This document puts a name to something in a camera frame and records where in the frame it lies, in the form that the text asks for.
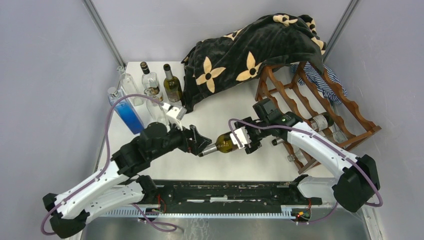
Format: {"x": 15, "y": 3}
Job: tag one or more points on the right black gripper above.
{"x": 247, "y": 122}

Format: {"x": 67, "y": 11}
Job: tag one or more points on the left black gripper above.
{"x": 186, "y": 135}

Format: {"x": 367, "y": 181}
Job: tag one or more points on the dark wine bottle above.
{"x": 321, "y": 122}
{"x": 222, "y": 144}

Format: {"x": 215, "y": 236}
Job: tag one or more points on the dark wine bottle front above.
{"x": 321, "y": 122}

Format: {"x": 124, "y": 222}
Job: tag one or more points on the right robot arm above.
{"x": 355, "y": 181}

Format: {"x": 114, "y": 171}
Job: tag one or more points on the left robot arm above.
{"x": 71, "y": 211}

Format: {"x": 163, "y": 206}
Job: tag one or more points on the wooden wine rack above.
{"x": 298, "y": 95}

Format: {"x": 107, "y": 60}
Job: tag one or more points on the green wine bottle back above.
{"x": 172, "y": 86}

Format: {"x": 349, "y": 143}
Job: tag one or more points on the clear bottle black cap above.
{"x": 150, "y": 83}

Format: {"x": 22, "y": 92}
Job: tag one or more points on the blue liquid square bottle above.
{"x": 125, "y": 110}

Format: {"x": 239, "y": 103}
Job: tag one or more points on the tall clear glass bottle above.
{"x": 129, "y": 86}

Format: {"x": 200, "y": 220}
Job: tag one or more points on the black floral blanket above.
{"x": 217, "y": 64}

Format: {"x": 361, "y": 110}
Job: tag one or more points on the blue striped cloth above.
{"x": 313, "y": 76}

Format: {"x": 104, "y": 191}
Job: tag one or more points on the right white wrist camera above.
{"x": 240, "y": 137}

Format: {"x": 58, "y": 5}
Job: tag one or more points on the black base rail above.
{"x": 226, "y": 197}

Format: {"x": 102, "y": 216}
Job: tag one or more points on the white slotted cable duct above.
{"x": 131, "y": 212}

